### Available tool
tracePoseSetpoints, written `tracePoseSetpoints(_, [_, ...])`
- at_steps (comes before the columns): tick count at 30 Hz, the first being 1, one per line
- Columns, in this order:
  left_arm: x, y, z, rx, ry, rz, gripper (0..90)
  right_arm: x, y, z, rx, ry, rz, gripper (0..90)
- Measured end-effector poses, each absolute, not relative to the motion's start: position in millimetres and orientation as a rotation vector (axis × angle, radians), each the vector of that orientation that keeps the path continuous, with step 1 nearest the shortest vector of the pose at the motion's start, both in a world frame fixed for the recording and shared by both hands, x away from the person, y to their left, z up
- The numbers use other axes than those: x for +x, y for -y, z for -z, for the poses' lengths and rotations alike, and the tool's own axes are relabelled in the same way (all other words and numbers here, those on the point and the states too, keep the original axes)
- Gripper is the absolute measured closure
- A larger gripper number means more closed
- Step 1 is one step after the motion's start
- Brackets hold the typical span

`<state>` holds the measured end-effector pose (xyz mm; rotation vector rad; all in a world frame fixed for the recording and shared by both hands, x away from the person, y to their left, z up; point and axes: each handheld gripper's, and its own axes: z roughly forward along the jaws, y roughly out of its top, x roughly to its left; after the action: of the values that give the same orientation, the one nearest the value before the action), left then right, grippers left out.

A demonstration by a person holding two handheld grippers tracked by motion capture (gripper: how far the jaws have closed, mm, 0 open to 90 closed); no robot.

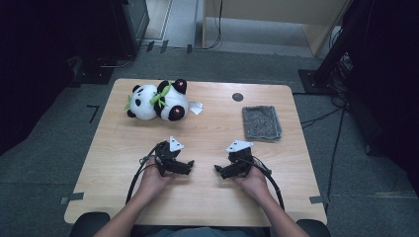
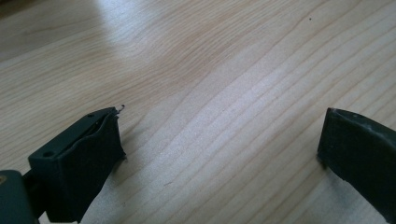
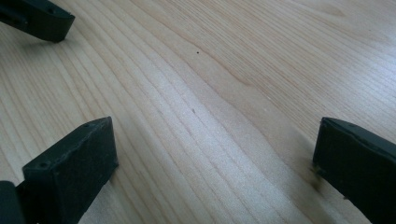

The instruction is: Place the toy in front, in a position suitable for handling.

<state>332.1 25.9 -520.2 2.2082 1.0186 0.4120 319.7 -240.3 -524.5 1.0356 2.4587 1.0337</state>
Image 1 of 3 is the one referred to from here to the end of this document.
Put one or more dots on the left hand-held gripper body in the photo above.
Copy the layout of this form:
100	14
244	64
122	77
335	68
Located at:
164	154

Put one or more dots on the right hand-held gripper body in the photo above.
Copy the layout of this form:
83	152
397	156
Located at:
241	159

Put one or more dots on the grey fluffy cloth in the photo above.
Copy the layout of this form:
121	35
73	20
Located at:
262	122

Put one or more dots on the panda plush toy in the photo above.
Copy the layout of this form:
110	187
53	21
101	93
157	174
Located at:
145	102

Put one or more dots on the person's right hand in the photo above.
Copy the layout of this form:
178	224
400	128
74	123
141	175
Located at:
257	186

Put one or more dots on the person's left hand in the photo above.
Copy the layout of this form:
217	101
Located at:
151	184

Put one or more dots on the dark round table grommet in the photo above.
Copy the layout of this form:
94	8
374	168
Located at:
237	97

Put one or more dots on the grey tape strip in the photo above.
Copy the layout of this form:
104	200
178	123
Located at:
317	199
72	197

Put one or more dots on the black floor plate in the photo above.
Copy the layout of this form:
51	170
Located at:
92	75

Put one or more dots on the dark tape piece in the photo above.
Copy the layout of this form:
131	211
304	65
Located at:
189	48
150	46
164	46

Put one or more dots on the black cabinet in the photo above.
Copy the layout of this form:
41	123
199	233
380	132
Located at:
131	26

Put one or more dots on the black metal stand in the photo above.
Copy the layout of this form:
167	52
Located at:
336	52

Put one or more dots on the light wooden furniture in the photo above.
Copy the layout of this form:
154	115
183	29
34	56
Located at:
263	8

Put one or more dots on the dark curtain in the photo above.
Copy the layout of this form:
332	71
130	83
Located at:
39	65
388	82

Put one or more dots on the black stand base plate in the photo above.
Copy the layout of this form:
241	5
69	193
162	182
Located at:
309	84

